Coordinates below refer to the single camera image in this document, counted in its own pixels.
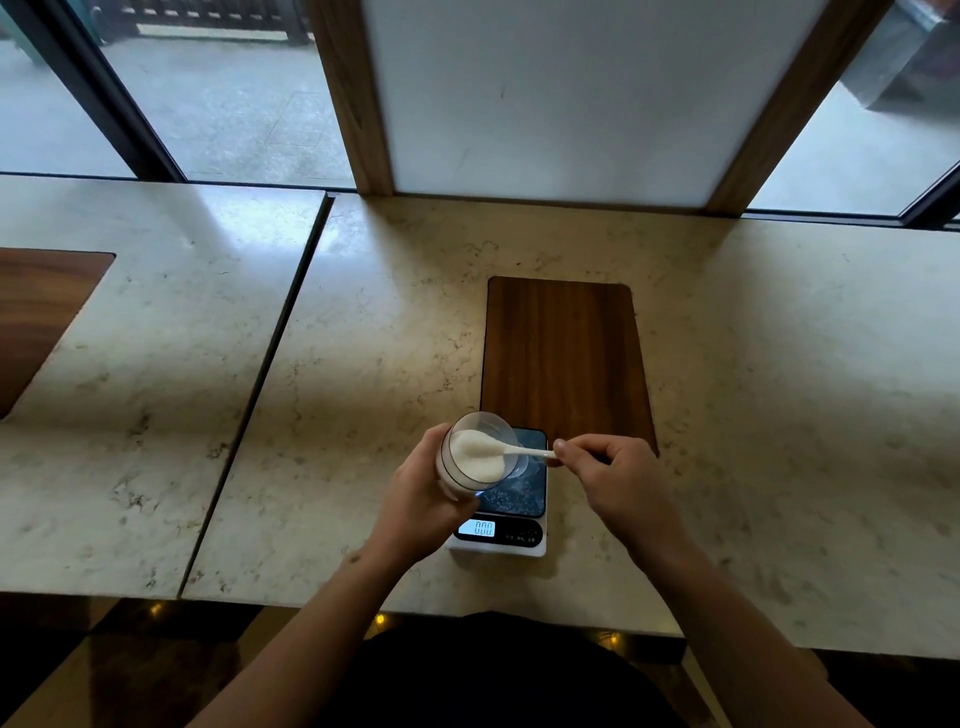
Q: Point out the wooden panel frame post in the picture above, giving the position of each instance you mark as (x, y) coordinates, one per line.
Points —
(349, 90)
(795, 105)

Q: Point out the white digital kitchen scale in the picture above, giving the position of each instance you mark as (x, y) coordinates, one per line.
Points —
(525, 495)

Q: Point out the person's black clothing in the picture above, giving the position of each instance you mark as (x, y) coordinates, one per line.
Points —
(495, 675)

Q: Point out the person's left thumb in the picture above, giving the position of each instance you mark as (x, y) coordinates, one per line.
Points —
(459, 510)

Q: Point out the person's right thumb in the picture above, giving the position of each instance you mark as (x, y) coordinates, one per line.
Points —
(568, 459)

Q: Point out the angled dark wooden board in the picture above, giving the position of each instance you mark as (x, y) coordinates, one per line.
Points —
(37, 315)

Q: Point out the white powder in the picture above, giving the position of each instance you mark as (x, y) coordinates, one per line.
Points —
(480, 465)

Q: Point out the white plastic spoon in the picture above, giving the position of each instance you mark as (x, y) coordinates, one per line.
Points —
(525, 451)

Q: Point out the clear plastic cup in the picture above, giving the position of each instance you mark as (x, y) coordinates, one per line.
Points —
(517, 469)

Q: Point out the grey metal outdoor structure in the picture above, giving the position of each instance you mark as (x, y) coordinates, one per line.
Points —
(907, 52)

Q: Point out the rectangular dark wooden board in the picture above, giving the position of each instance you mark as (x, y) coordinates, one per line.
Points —
(562, 352)

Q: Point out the person's left forearm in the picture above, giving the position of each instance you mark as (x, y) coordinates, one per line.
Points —
(315, 645)

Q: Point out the person's right forearm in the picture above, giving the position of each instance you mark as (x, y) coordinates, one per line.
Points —
(739, 637)

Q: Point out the person's right hand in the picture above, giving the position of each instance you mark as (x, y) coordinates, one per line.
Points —
(626, 491)

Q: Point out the dark outdoor fence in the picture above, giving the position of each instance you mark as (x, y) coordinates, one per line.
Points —
(217, 15)

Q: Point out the black window frame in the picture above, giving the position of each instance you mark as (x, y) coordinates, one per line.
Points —
(97, 82)
(930, 206)

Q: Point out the white wall panel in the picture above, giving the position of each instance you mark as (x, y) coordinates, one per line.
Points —
(585, 97)

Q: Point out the person's left hand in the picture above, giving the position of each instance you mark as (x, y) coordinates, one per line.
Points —
(409, 510)

